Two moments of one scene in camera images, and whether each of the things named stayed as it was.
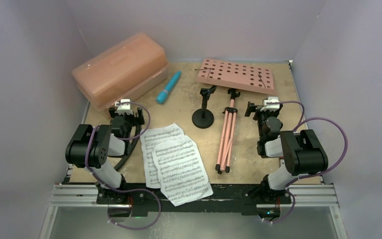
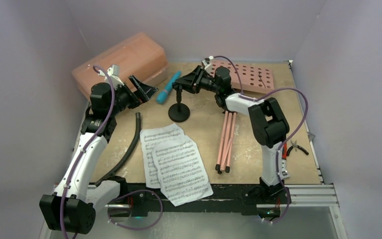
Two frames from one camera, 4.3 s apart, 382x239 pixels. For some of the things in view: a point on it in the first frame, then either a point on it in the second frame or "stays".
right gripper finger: x=251 y=107 to x=188 y=78
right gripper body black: x=252 y=108 to x=199 y=81
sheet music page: x=182 y=177 stays
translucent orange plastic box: x=121 y=70 stays
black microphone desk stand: x=203 y=118 to x=178 y=112
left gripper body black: x=130 y=119 to x=124 y=98
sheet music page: x=150 y=138 stays
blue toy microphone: x=161 y=96 stays
